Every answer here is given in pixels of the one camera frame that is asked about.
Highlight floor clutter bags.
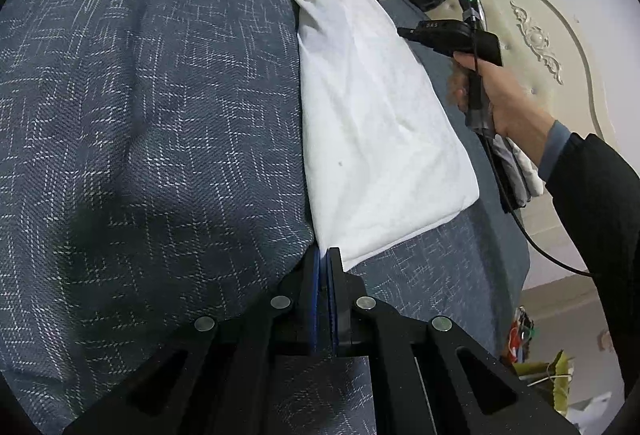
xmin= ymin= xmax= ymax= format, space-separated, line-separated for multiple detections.
xmin=501 ymin=303 xmax=623 ymax=434

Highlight white polo shirt black collar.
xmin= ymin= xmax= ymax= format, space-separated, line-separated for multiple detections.
xmin=294 ymin=0 xmax=480 ymax=269

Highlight person right forearm dark sleeve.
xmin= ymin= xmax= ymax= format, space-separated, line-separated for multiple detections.
xmin=539 ymin=122 xmax=639 ymax=434

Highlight blue patterned bed sheet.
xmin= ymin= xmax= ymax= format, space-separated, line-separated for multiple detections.
xmin=0 ymin=0 xmax=532 ymax=435

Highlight folded white clothes stack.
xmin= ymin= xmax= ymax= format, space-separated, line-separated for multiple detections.
xmin=491 ymin=135 xmax=544 ymax=212

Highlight cream tufted headboard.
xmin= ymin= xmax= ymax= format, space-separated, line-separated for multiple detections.
xmin=429 ymin=0 xmax=640 ymax=146

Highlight person right hand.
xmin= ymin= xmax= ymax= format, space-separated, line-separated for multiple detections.
xmin=448 ymin=52 xmax=555 ymax=166

